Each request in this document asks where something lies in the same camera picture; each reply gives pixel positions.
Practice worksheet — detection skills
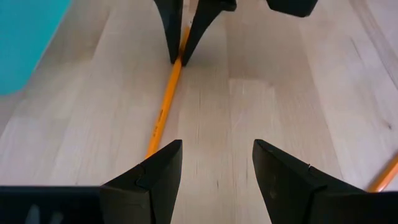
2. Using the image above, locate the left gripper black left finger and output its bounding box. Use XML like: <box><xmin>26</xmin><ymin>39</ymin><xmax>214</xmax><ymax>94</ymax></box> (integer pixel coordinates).
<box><xmin>99</xmin><ymin>139</ymin><xmax>183</xmax><ymax>224</ymax></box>

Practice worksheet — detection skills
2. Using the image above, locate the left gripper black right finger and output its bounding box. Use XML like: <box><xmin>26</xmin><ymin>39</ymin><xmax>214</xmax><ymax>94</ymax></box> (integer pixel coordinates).
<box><xmin>252</xmin><ymin>139</ymin><xmax>368</xmax><ymax>224</ymax></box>

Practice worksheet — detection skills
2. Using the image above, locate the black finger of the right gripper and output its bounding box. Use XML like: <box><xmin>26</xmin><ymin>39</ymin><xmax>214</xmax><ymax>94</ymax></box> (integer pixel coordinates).
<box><xmin>153</xmin><ymin>0</ymin><xmax>185</xmax><ymax>65</ymax></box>
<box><xmin>181</xmin><ymin>0</ymin><xmax>238</xmax><ymax>67</ymax></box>

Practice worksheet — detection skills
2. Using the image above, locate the orange pencil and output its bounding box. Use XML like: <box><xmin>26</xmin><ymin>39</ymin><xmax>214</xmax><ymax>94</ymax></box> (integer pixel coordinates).
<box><xmin>366</xmin><ymin>154</ymin><xmax>398</xmax><ymax>194</ymax></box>
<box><xmin>144</xmin><ymin>26</ymin><xmax>192</xmax><ymax>160</ymax></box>

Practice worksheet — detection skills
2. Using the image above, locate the teal plastic bin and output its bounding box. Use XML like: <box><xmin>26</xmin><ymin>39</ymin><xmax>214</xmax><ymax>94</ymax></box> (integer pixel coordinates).
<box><xmin>0</xmin><ymin>0</ymin><xmax>73</xmax><ymax>96</ymax></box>

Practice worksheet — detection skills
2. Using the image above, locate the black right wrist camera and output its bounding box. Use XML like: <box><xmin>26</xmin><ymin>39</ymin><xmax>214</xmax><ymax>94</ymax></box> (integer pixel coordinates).
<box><xmin>266</xmin><ymin>0</ymin><xmax>320</xmax><ymax>18</ymax></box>

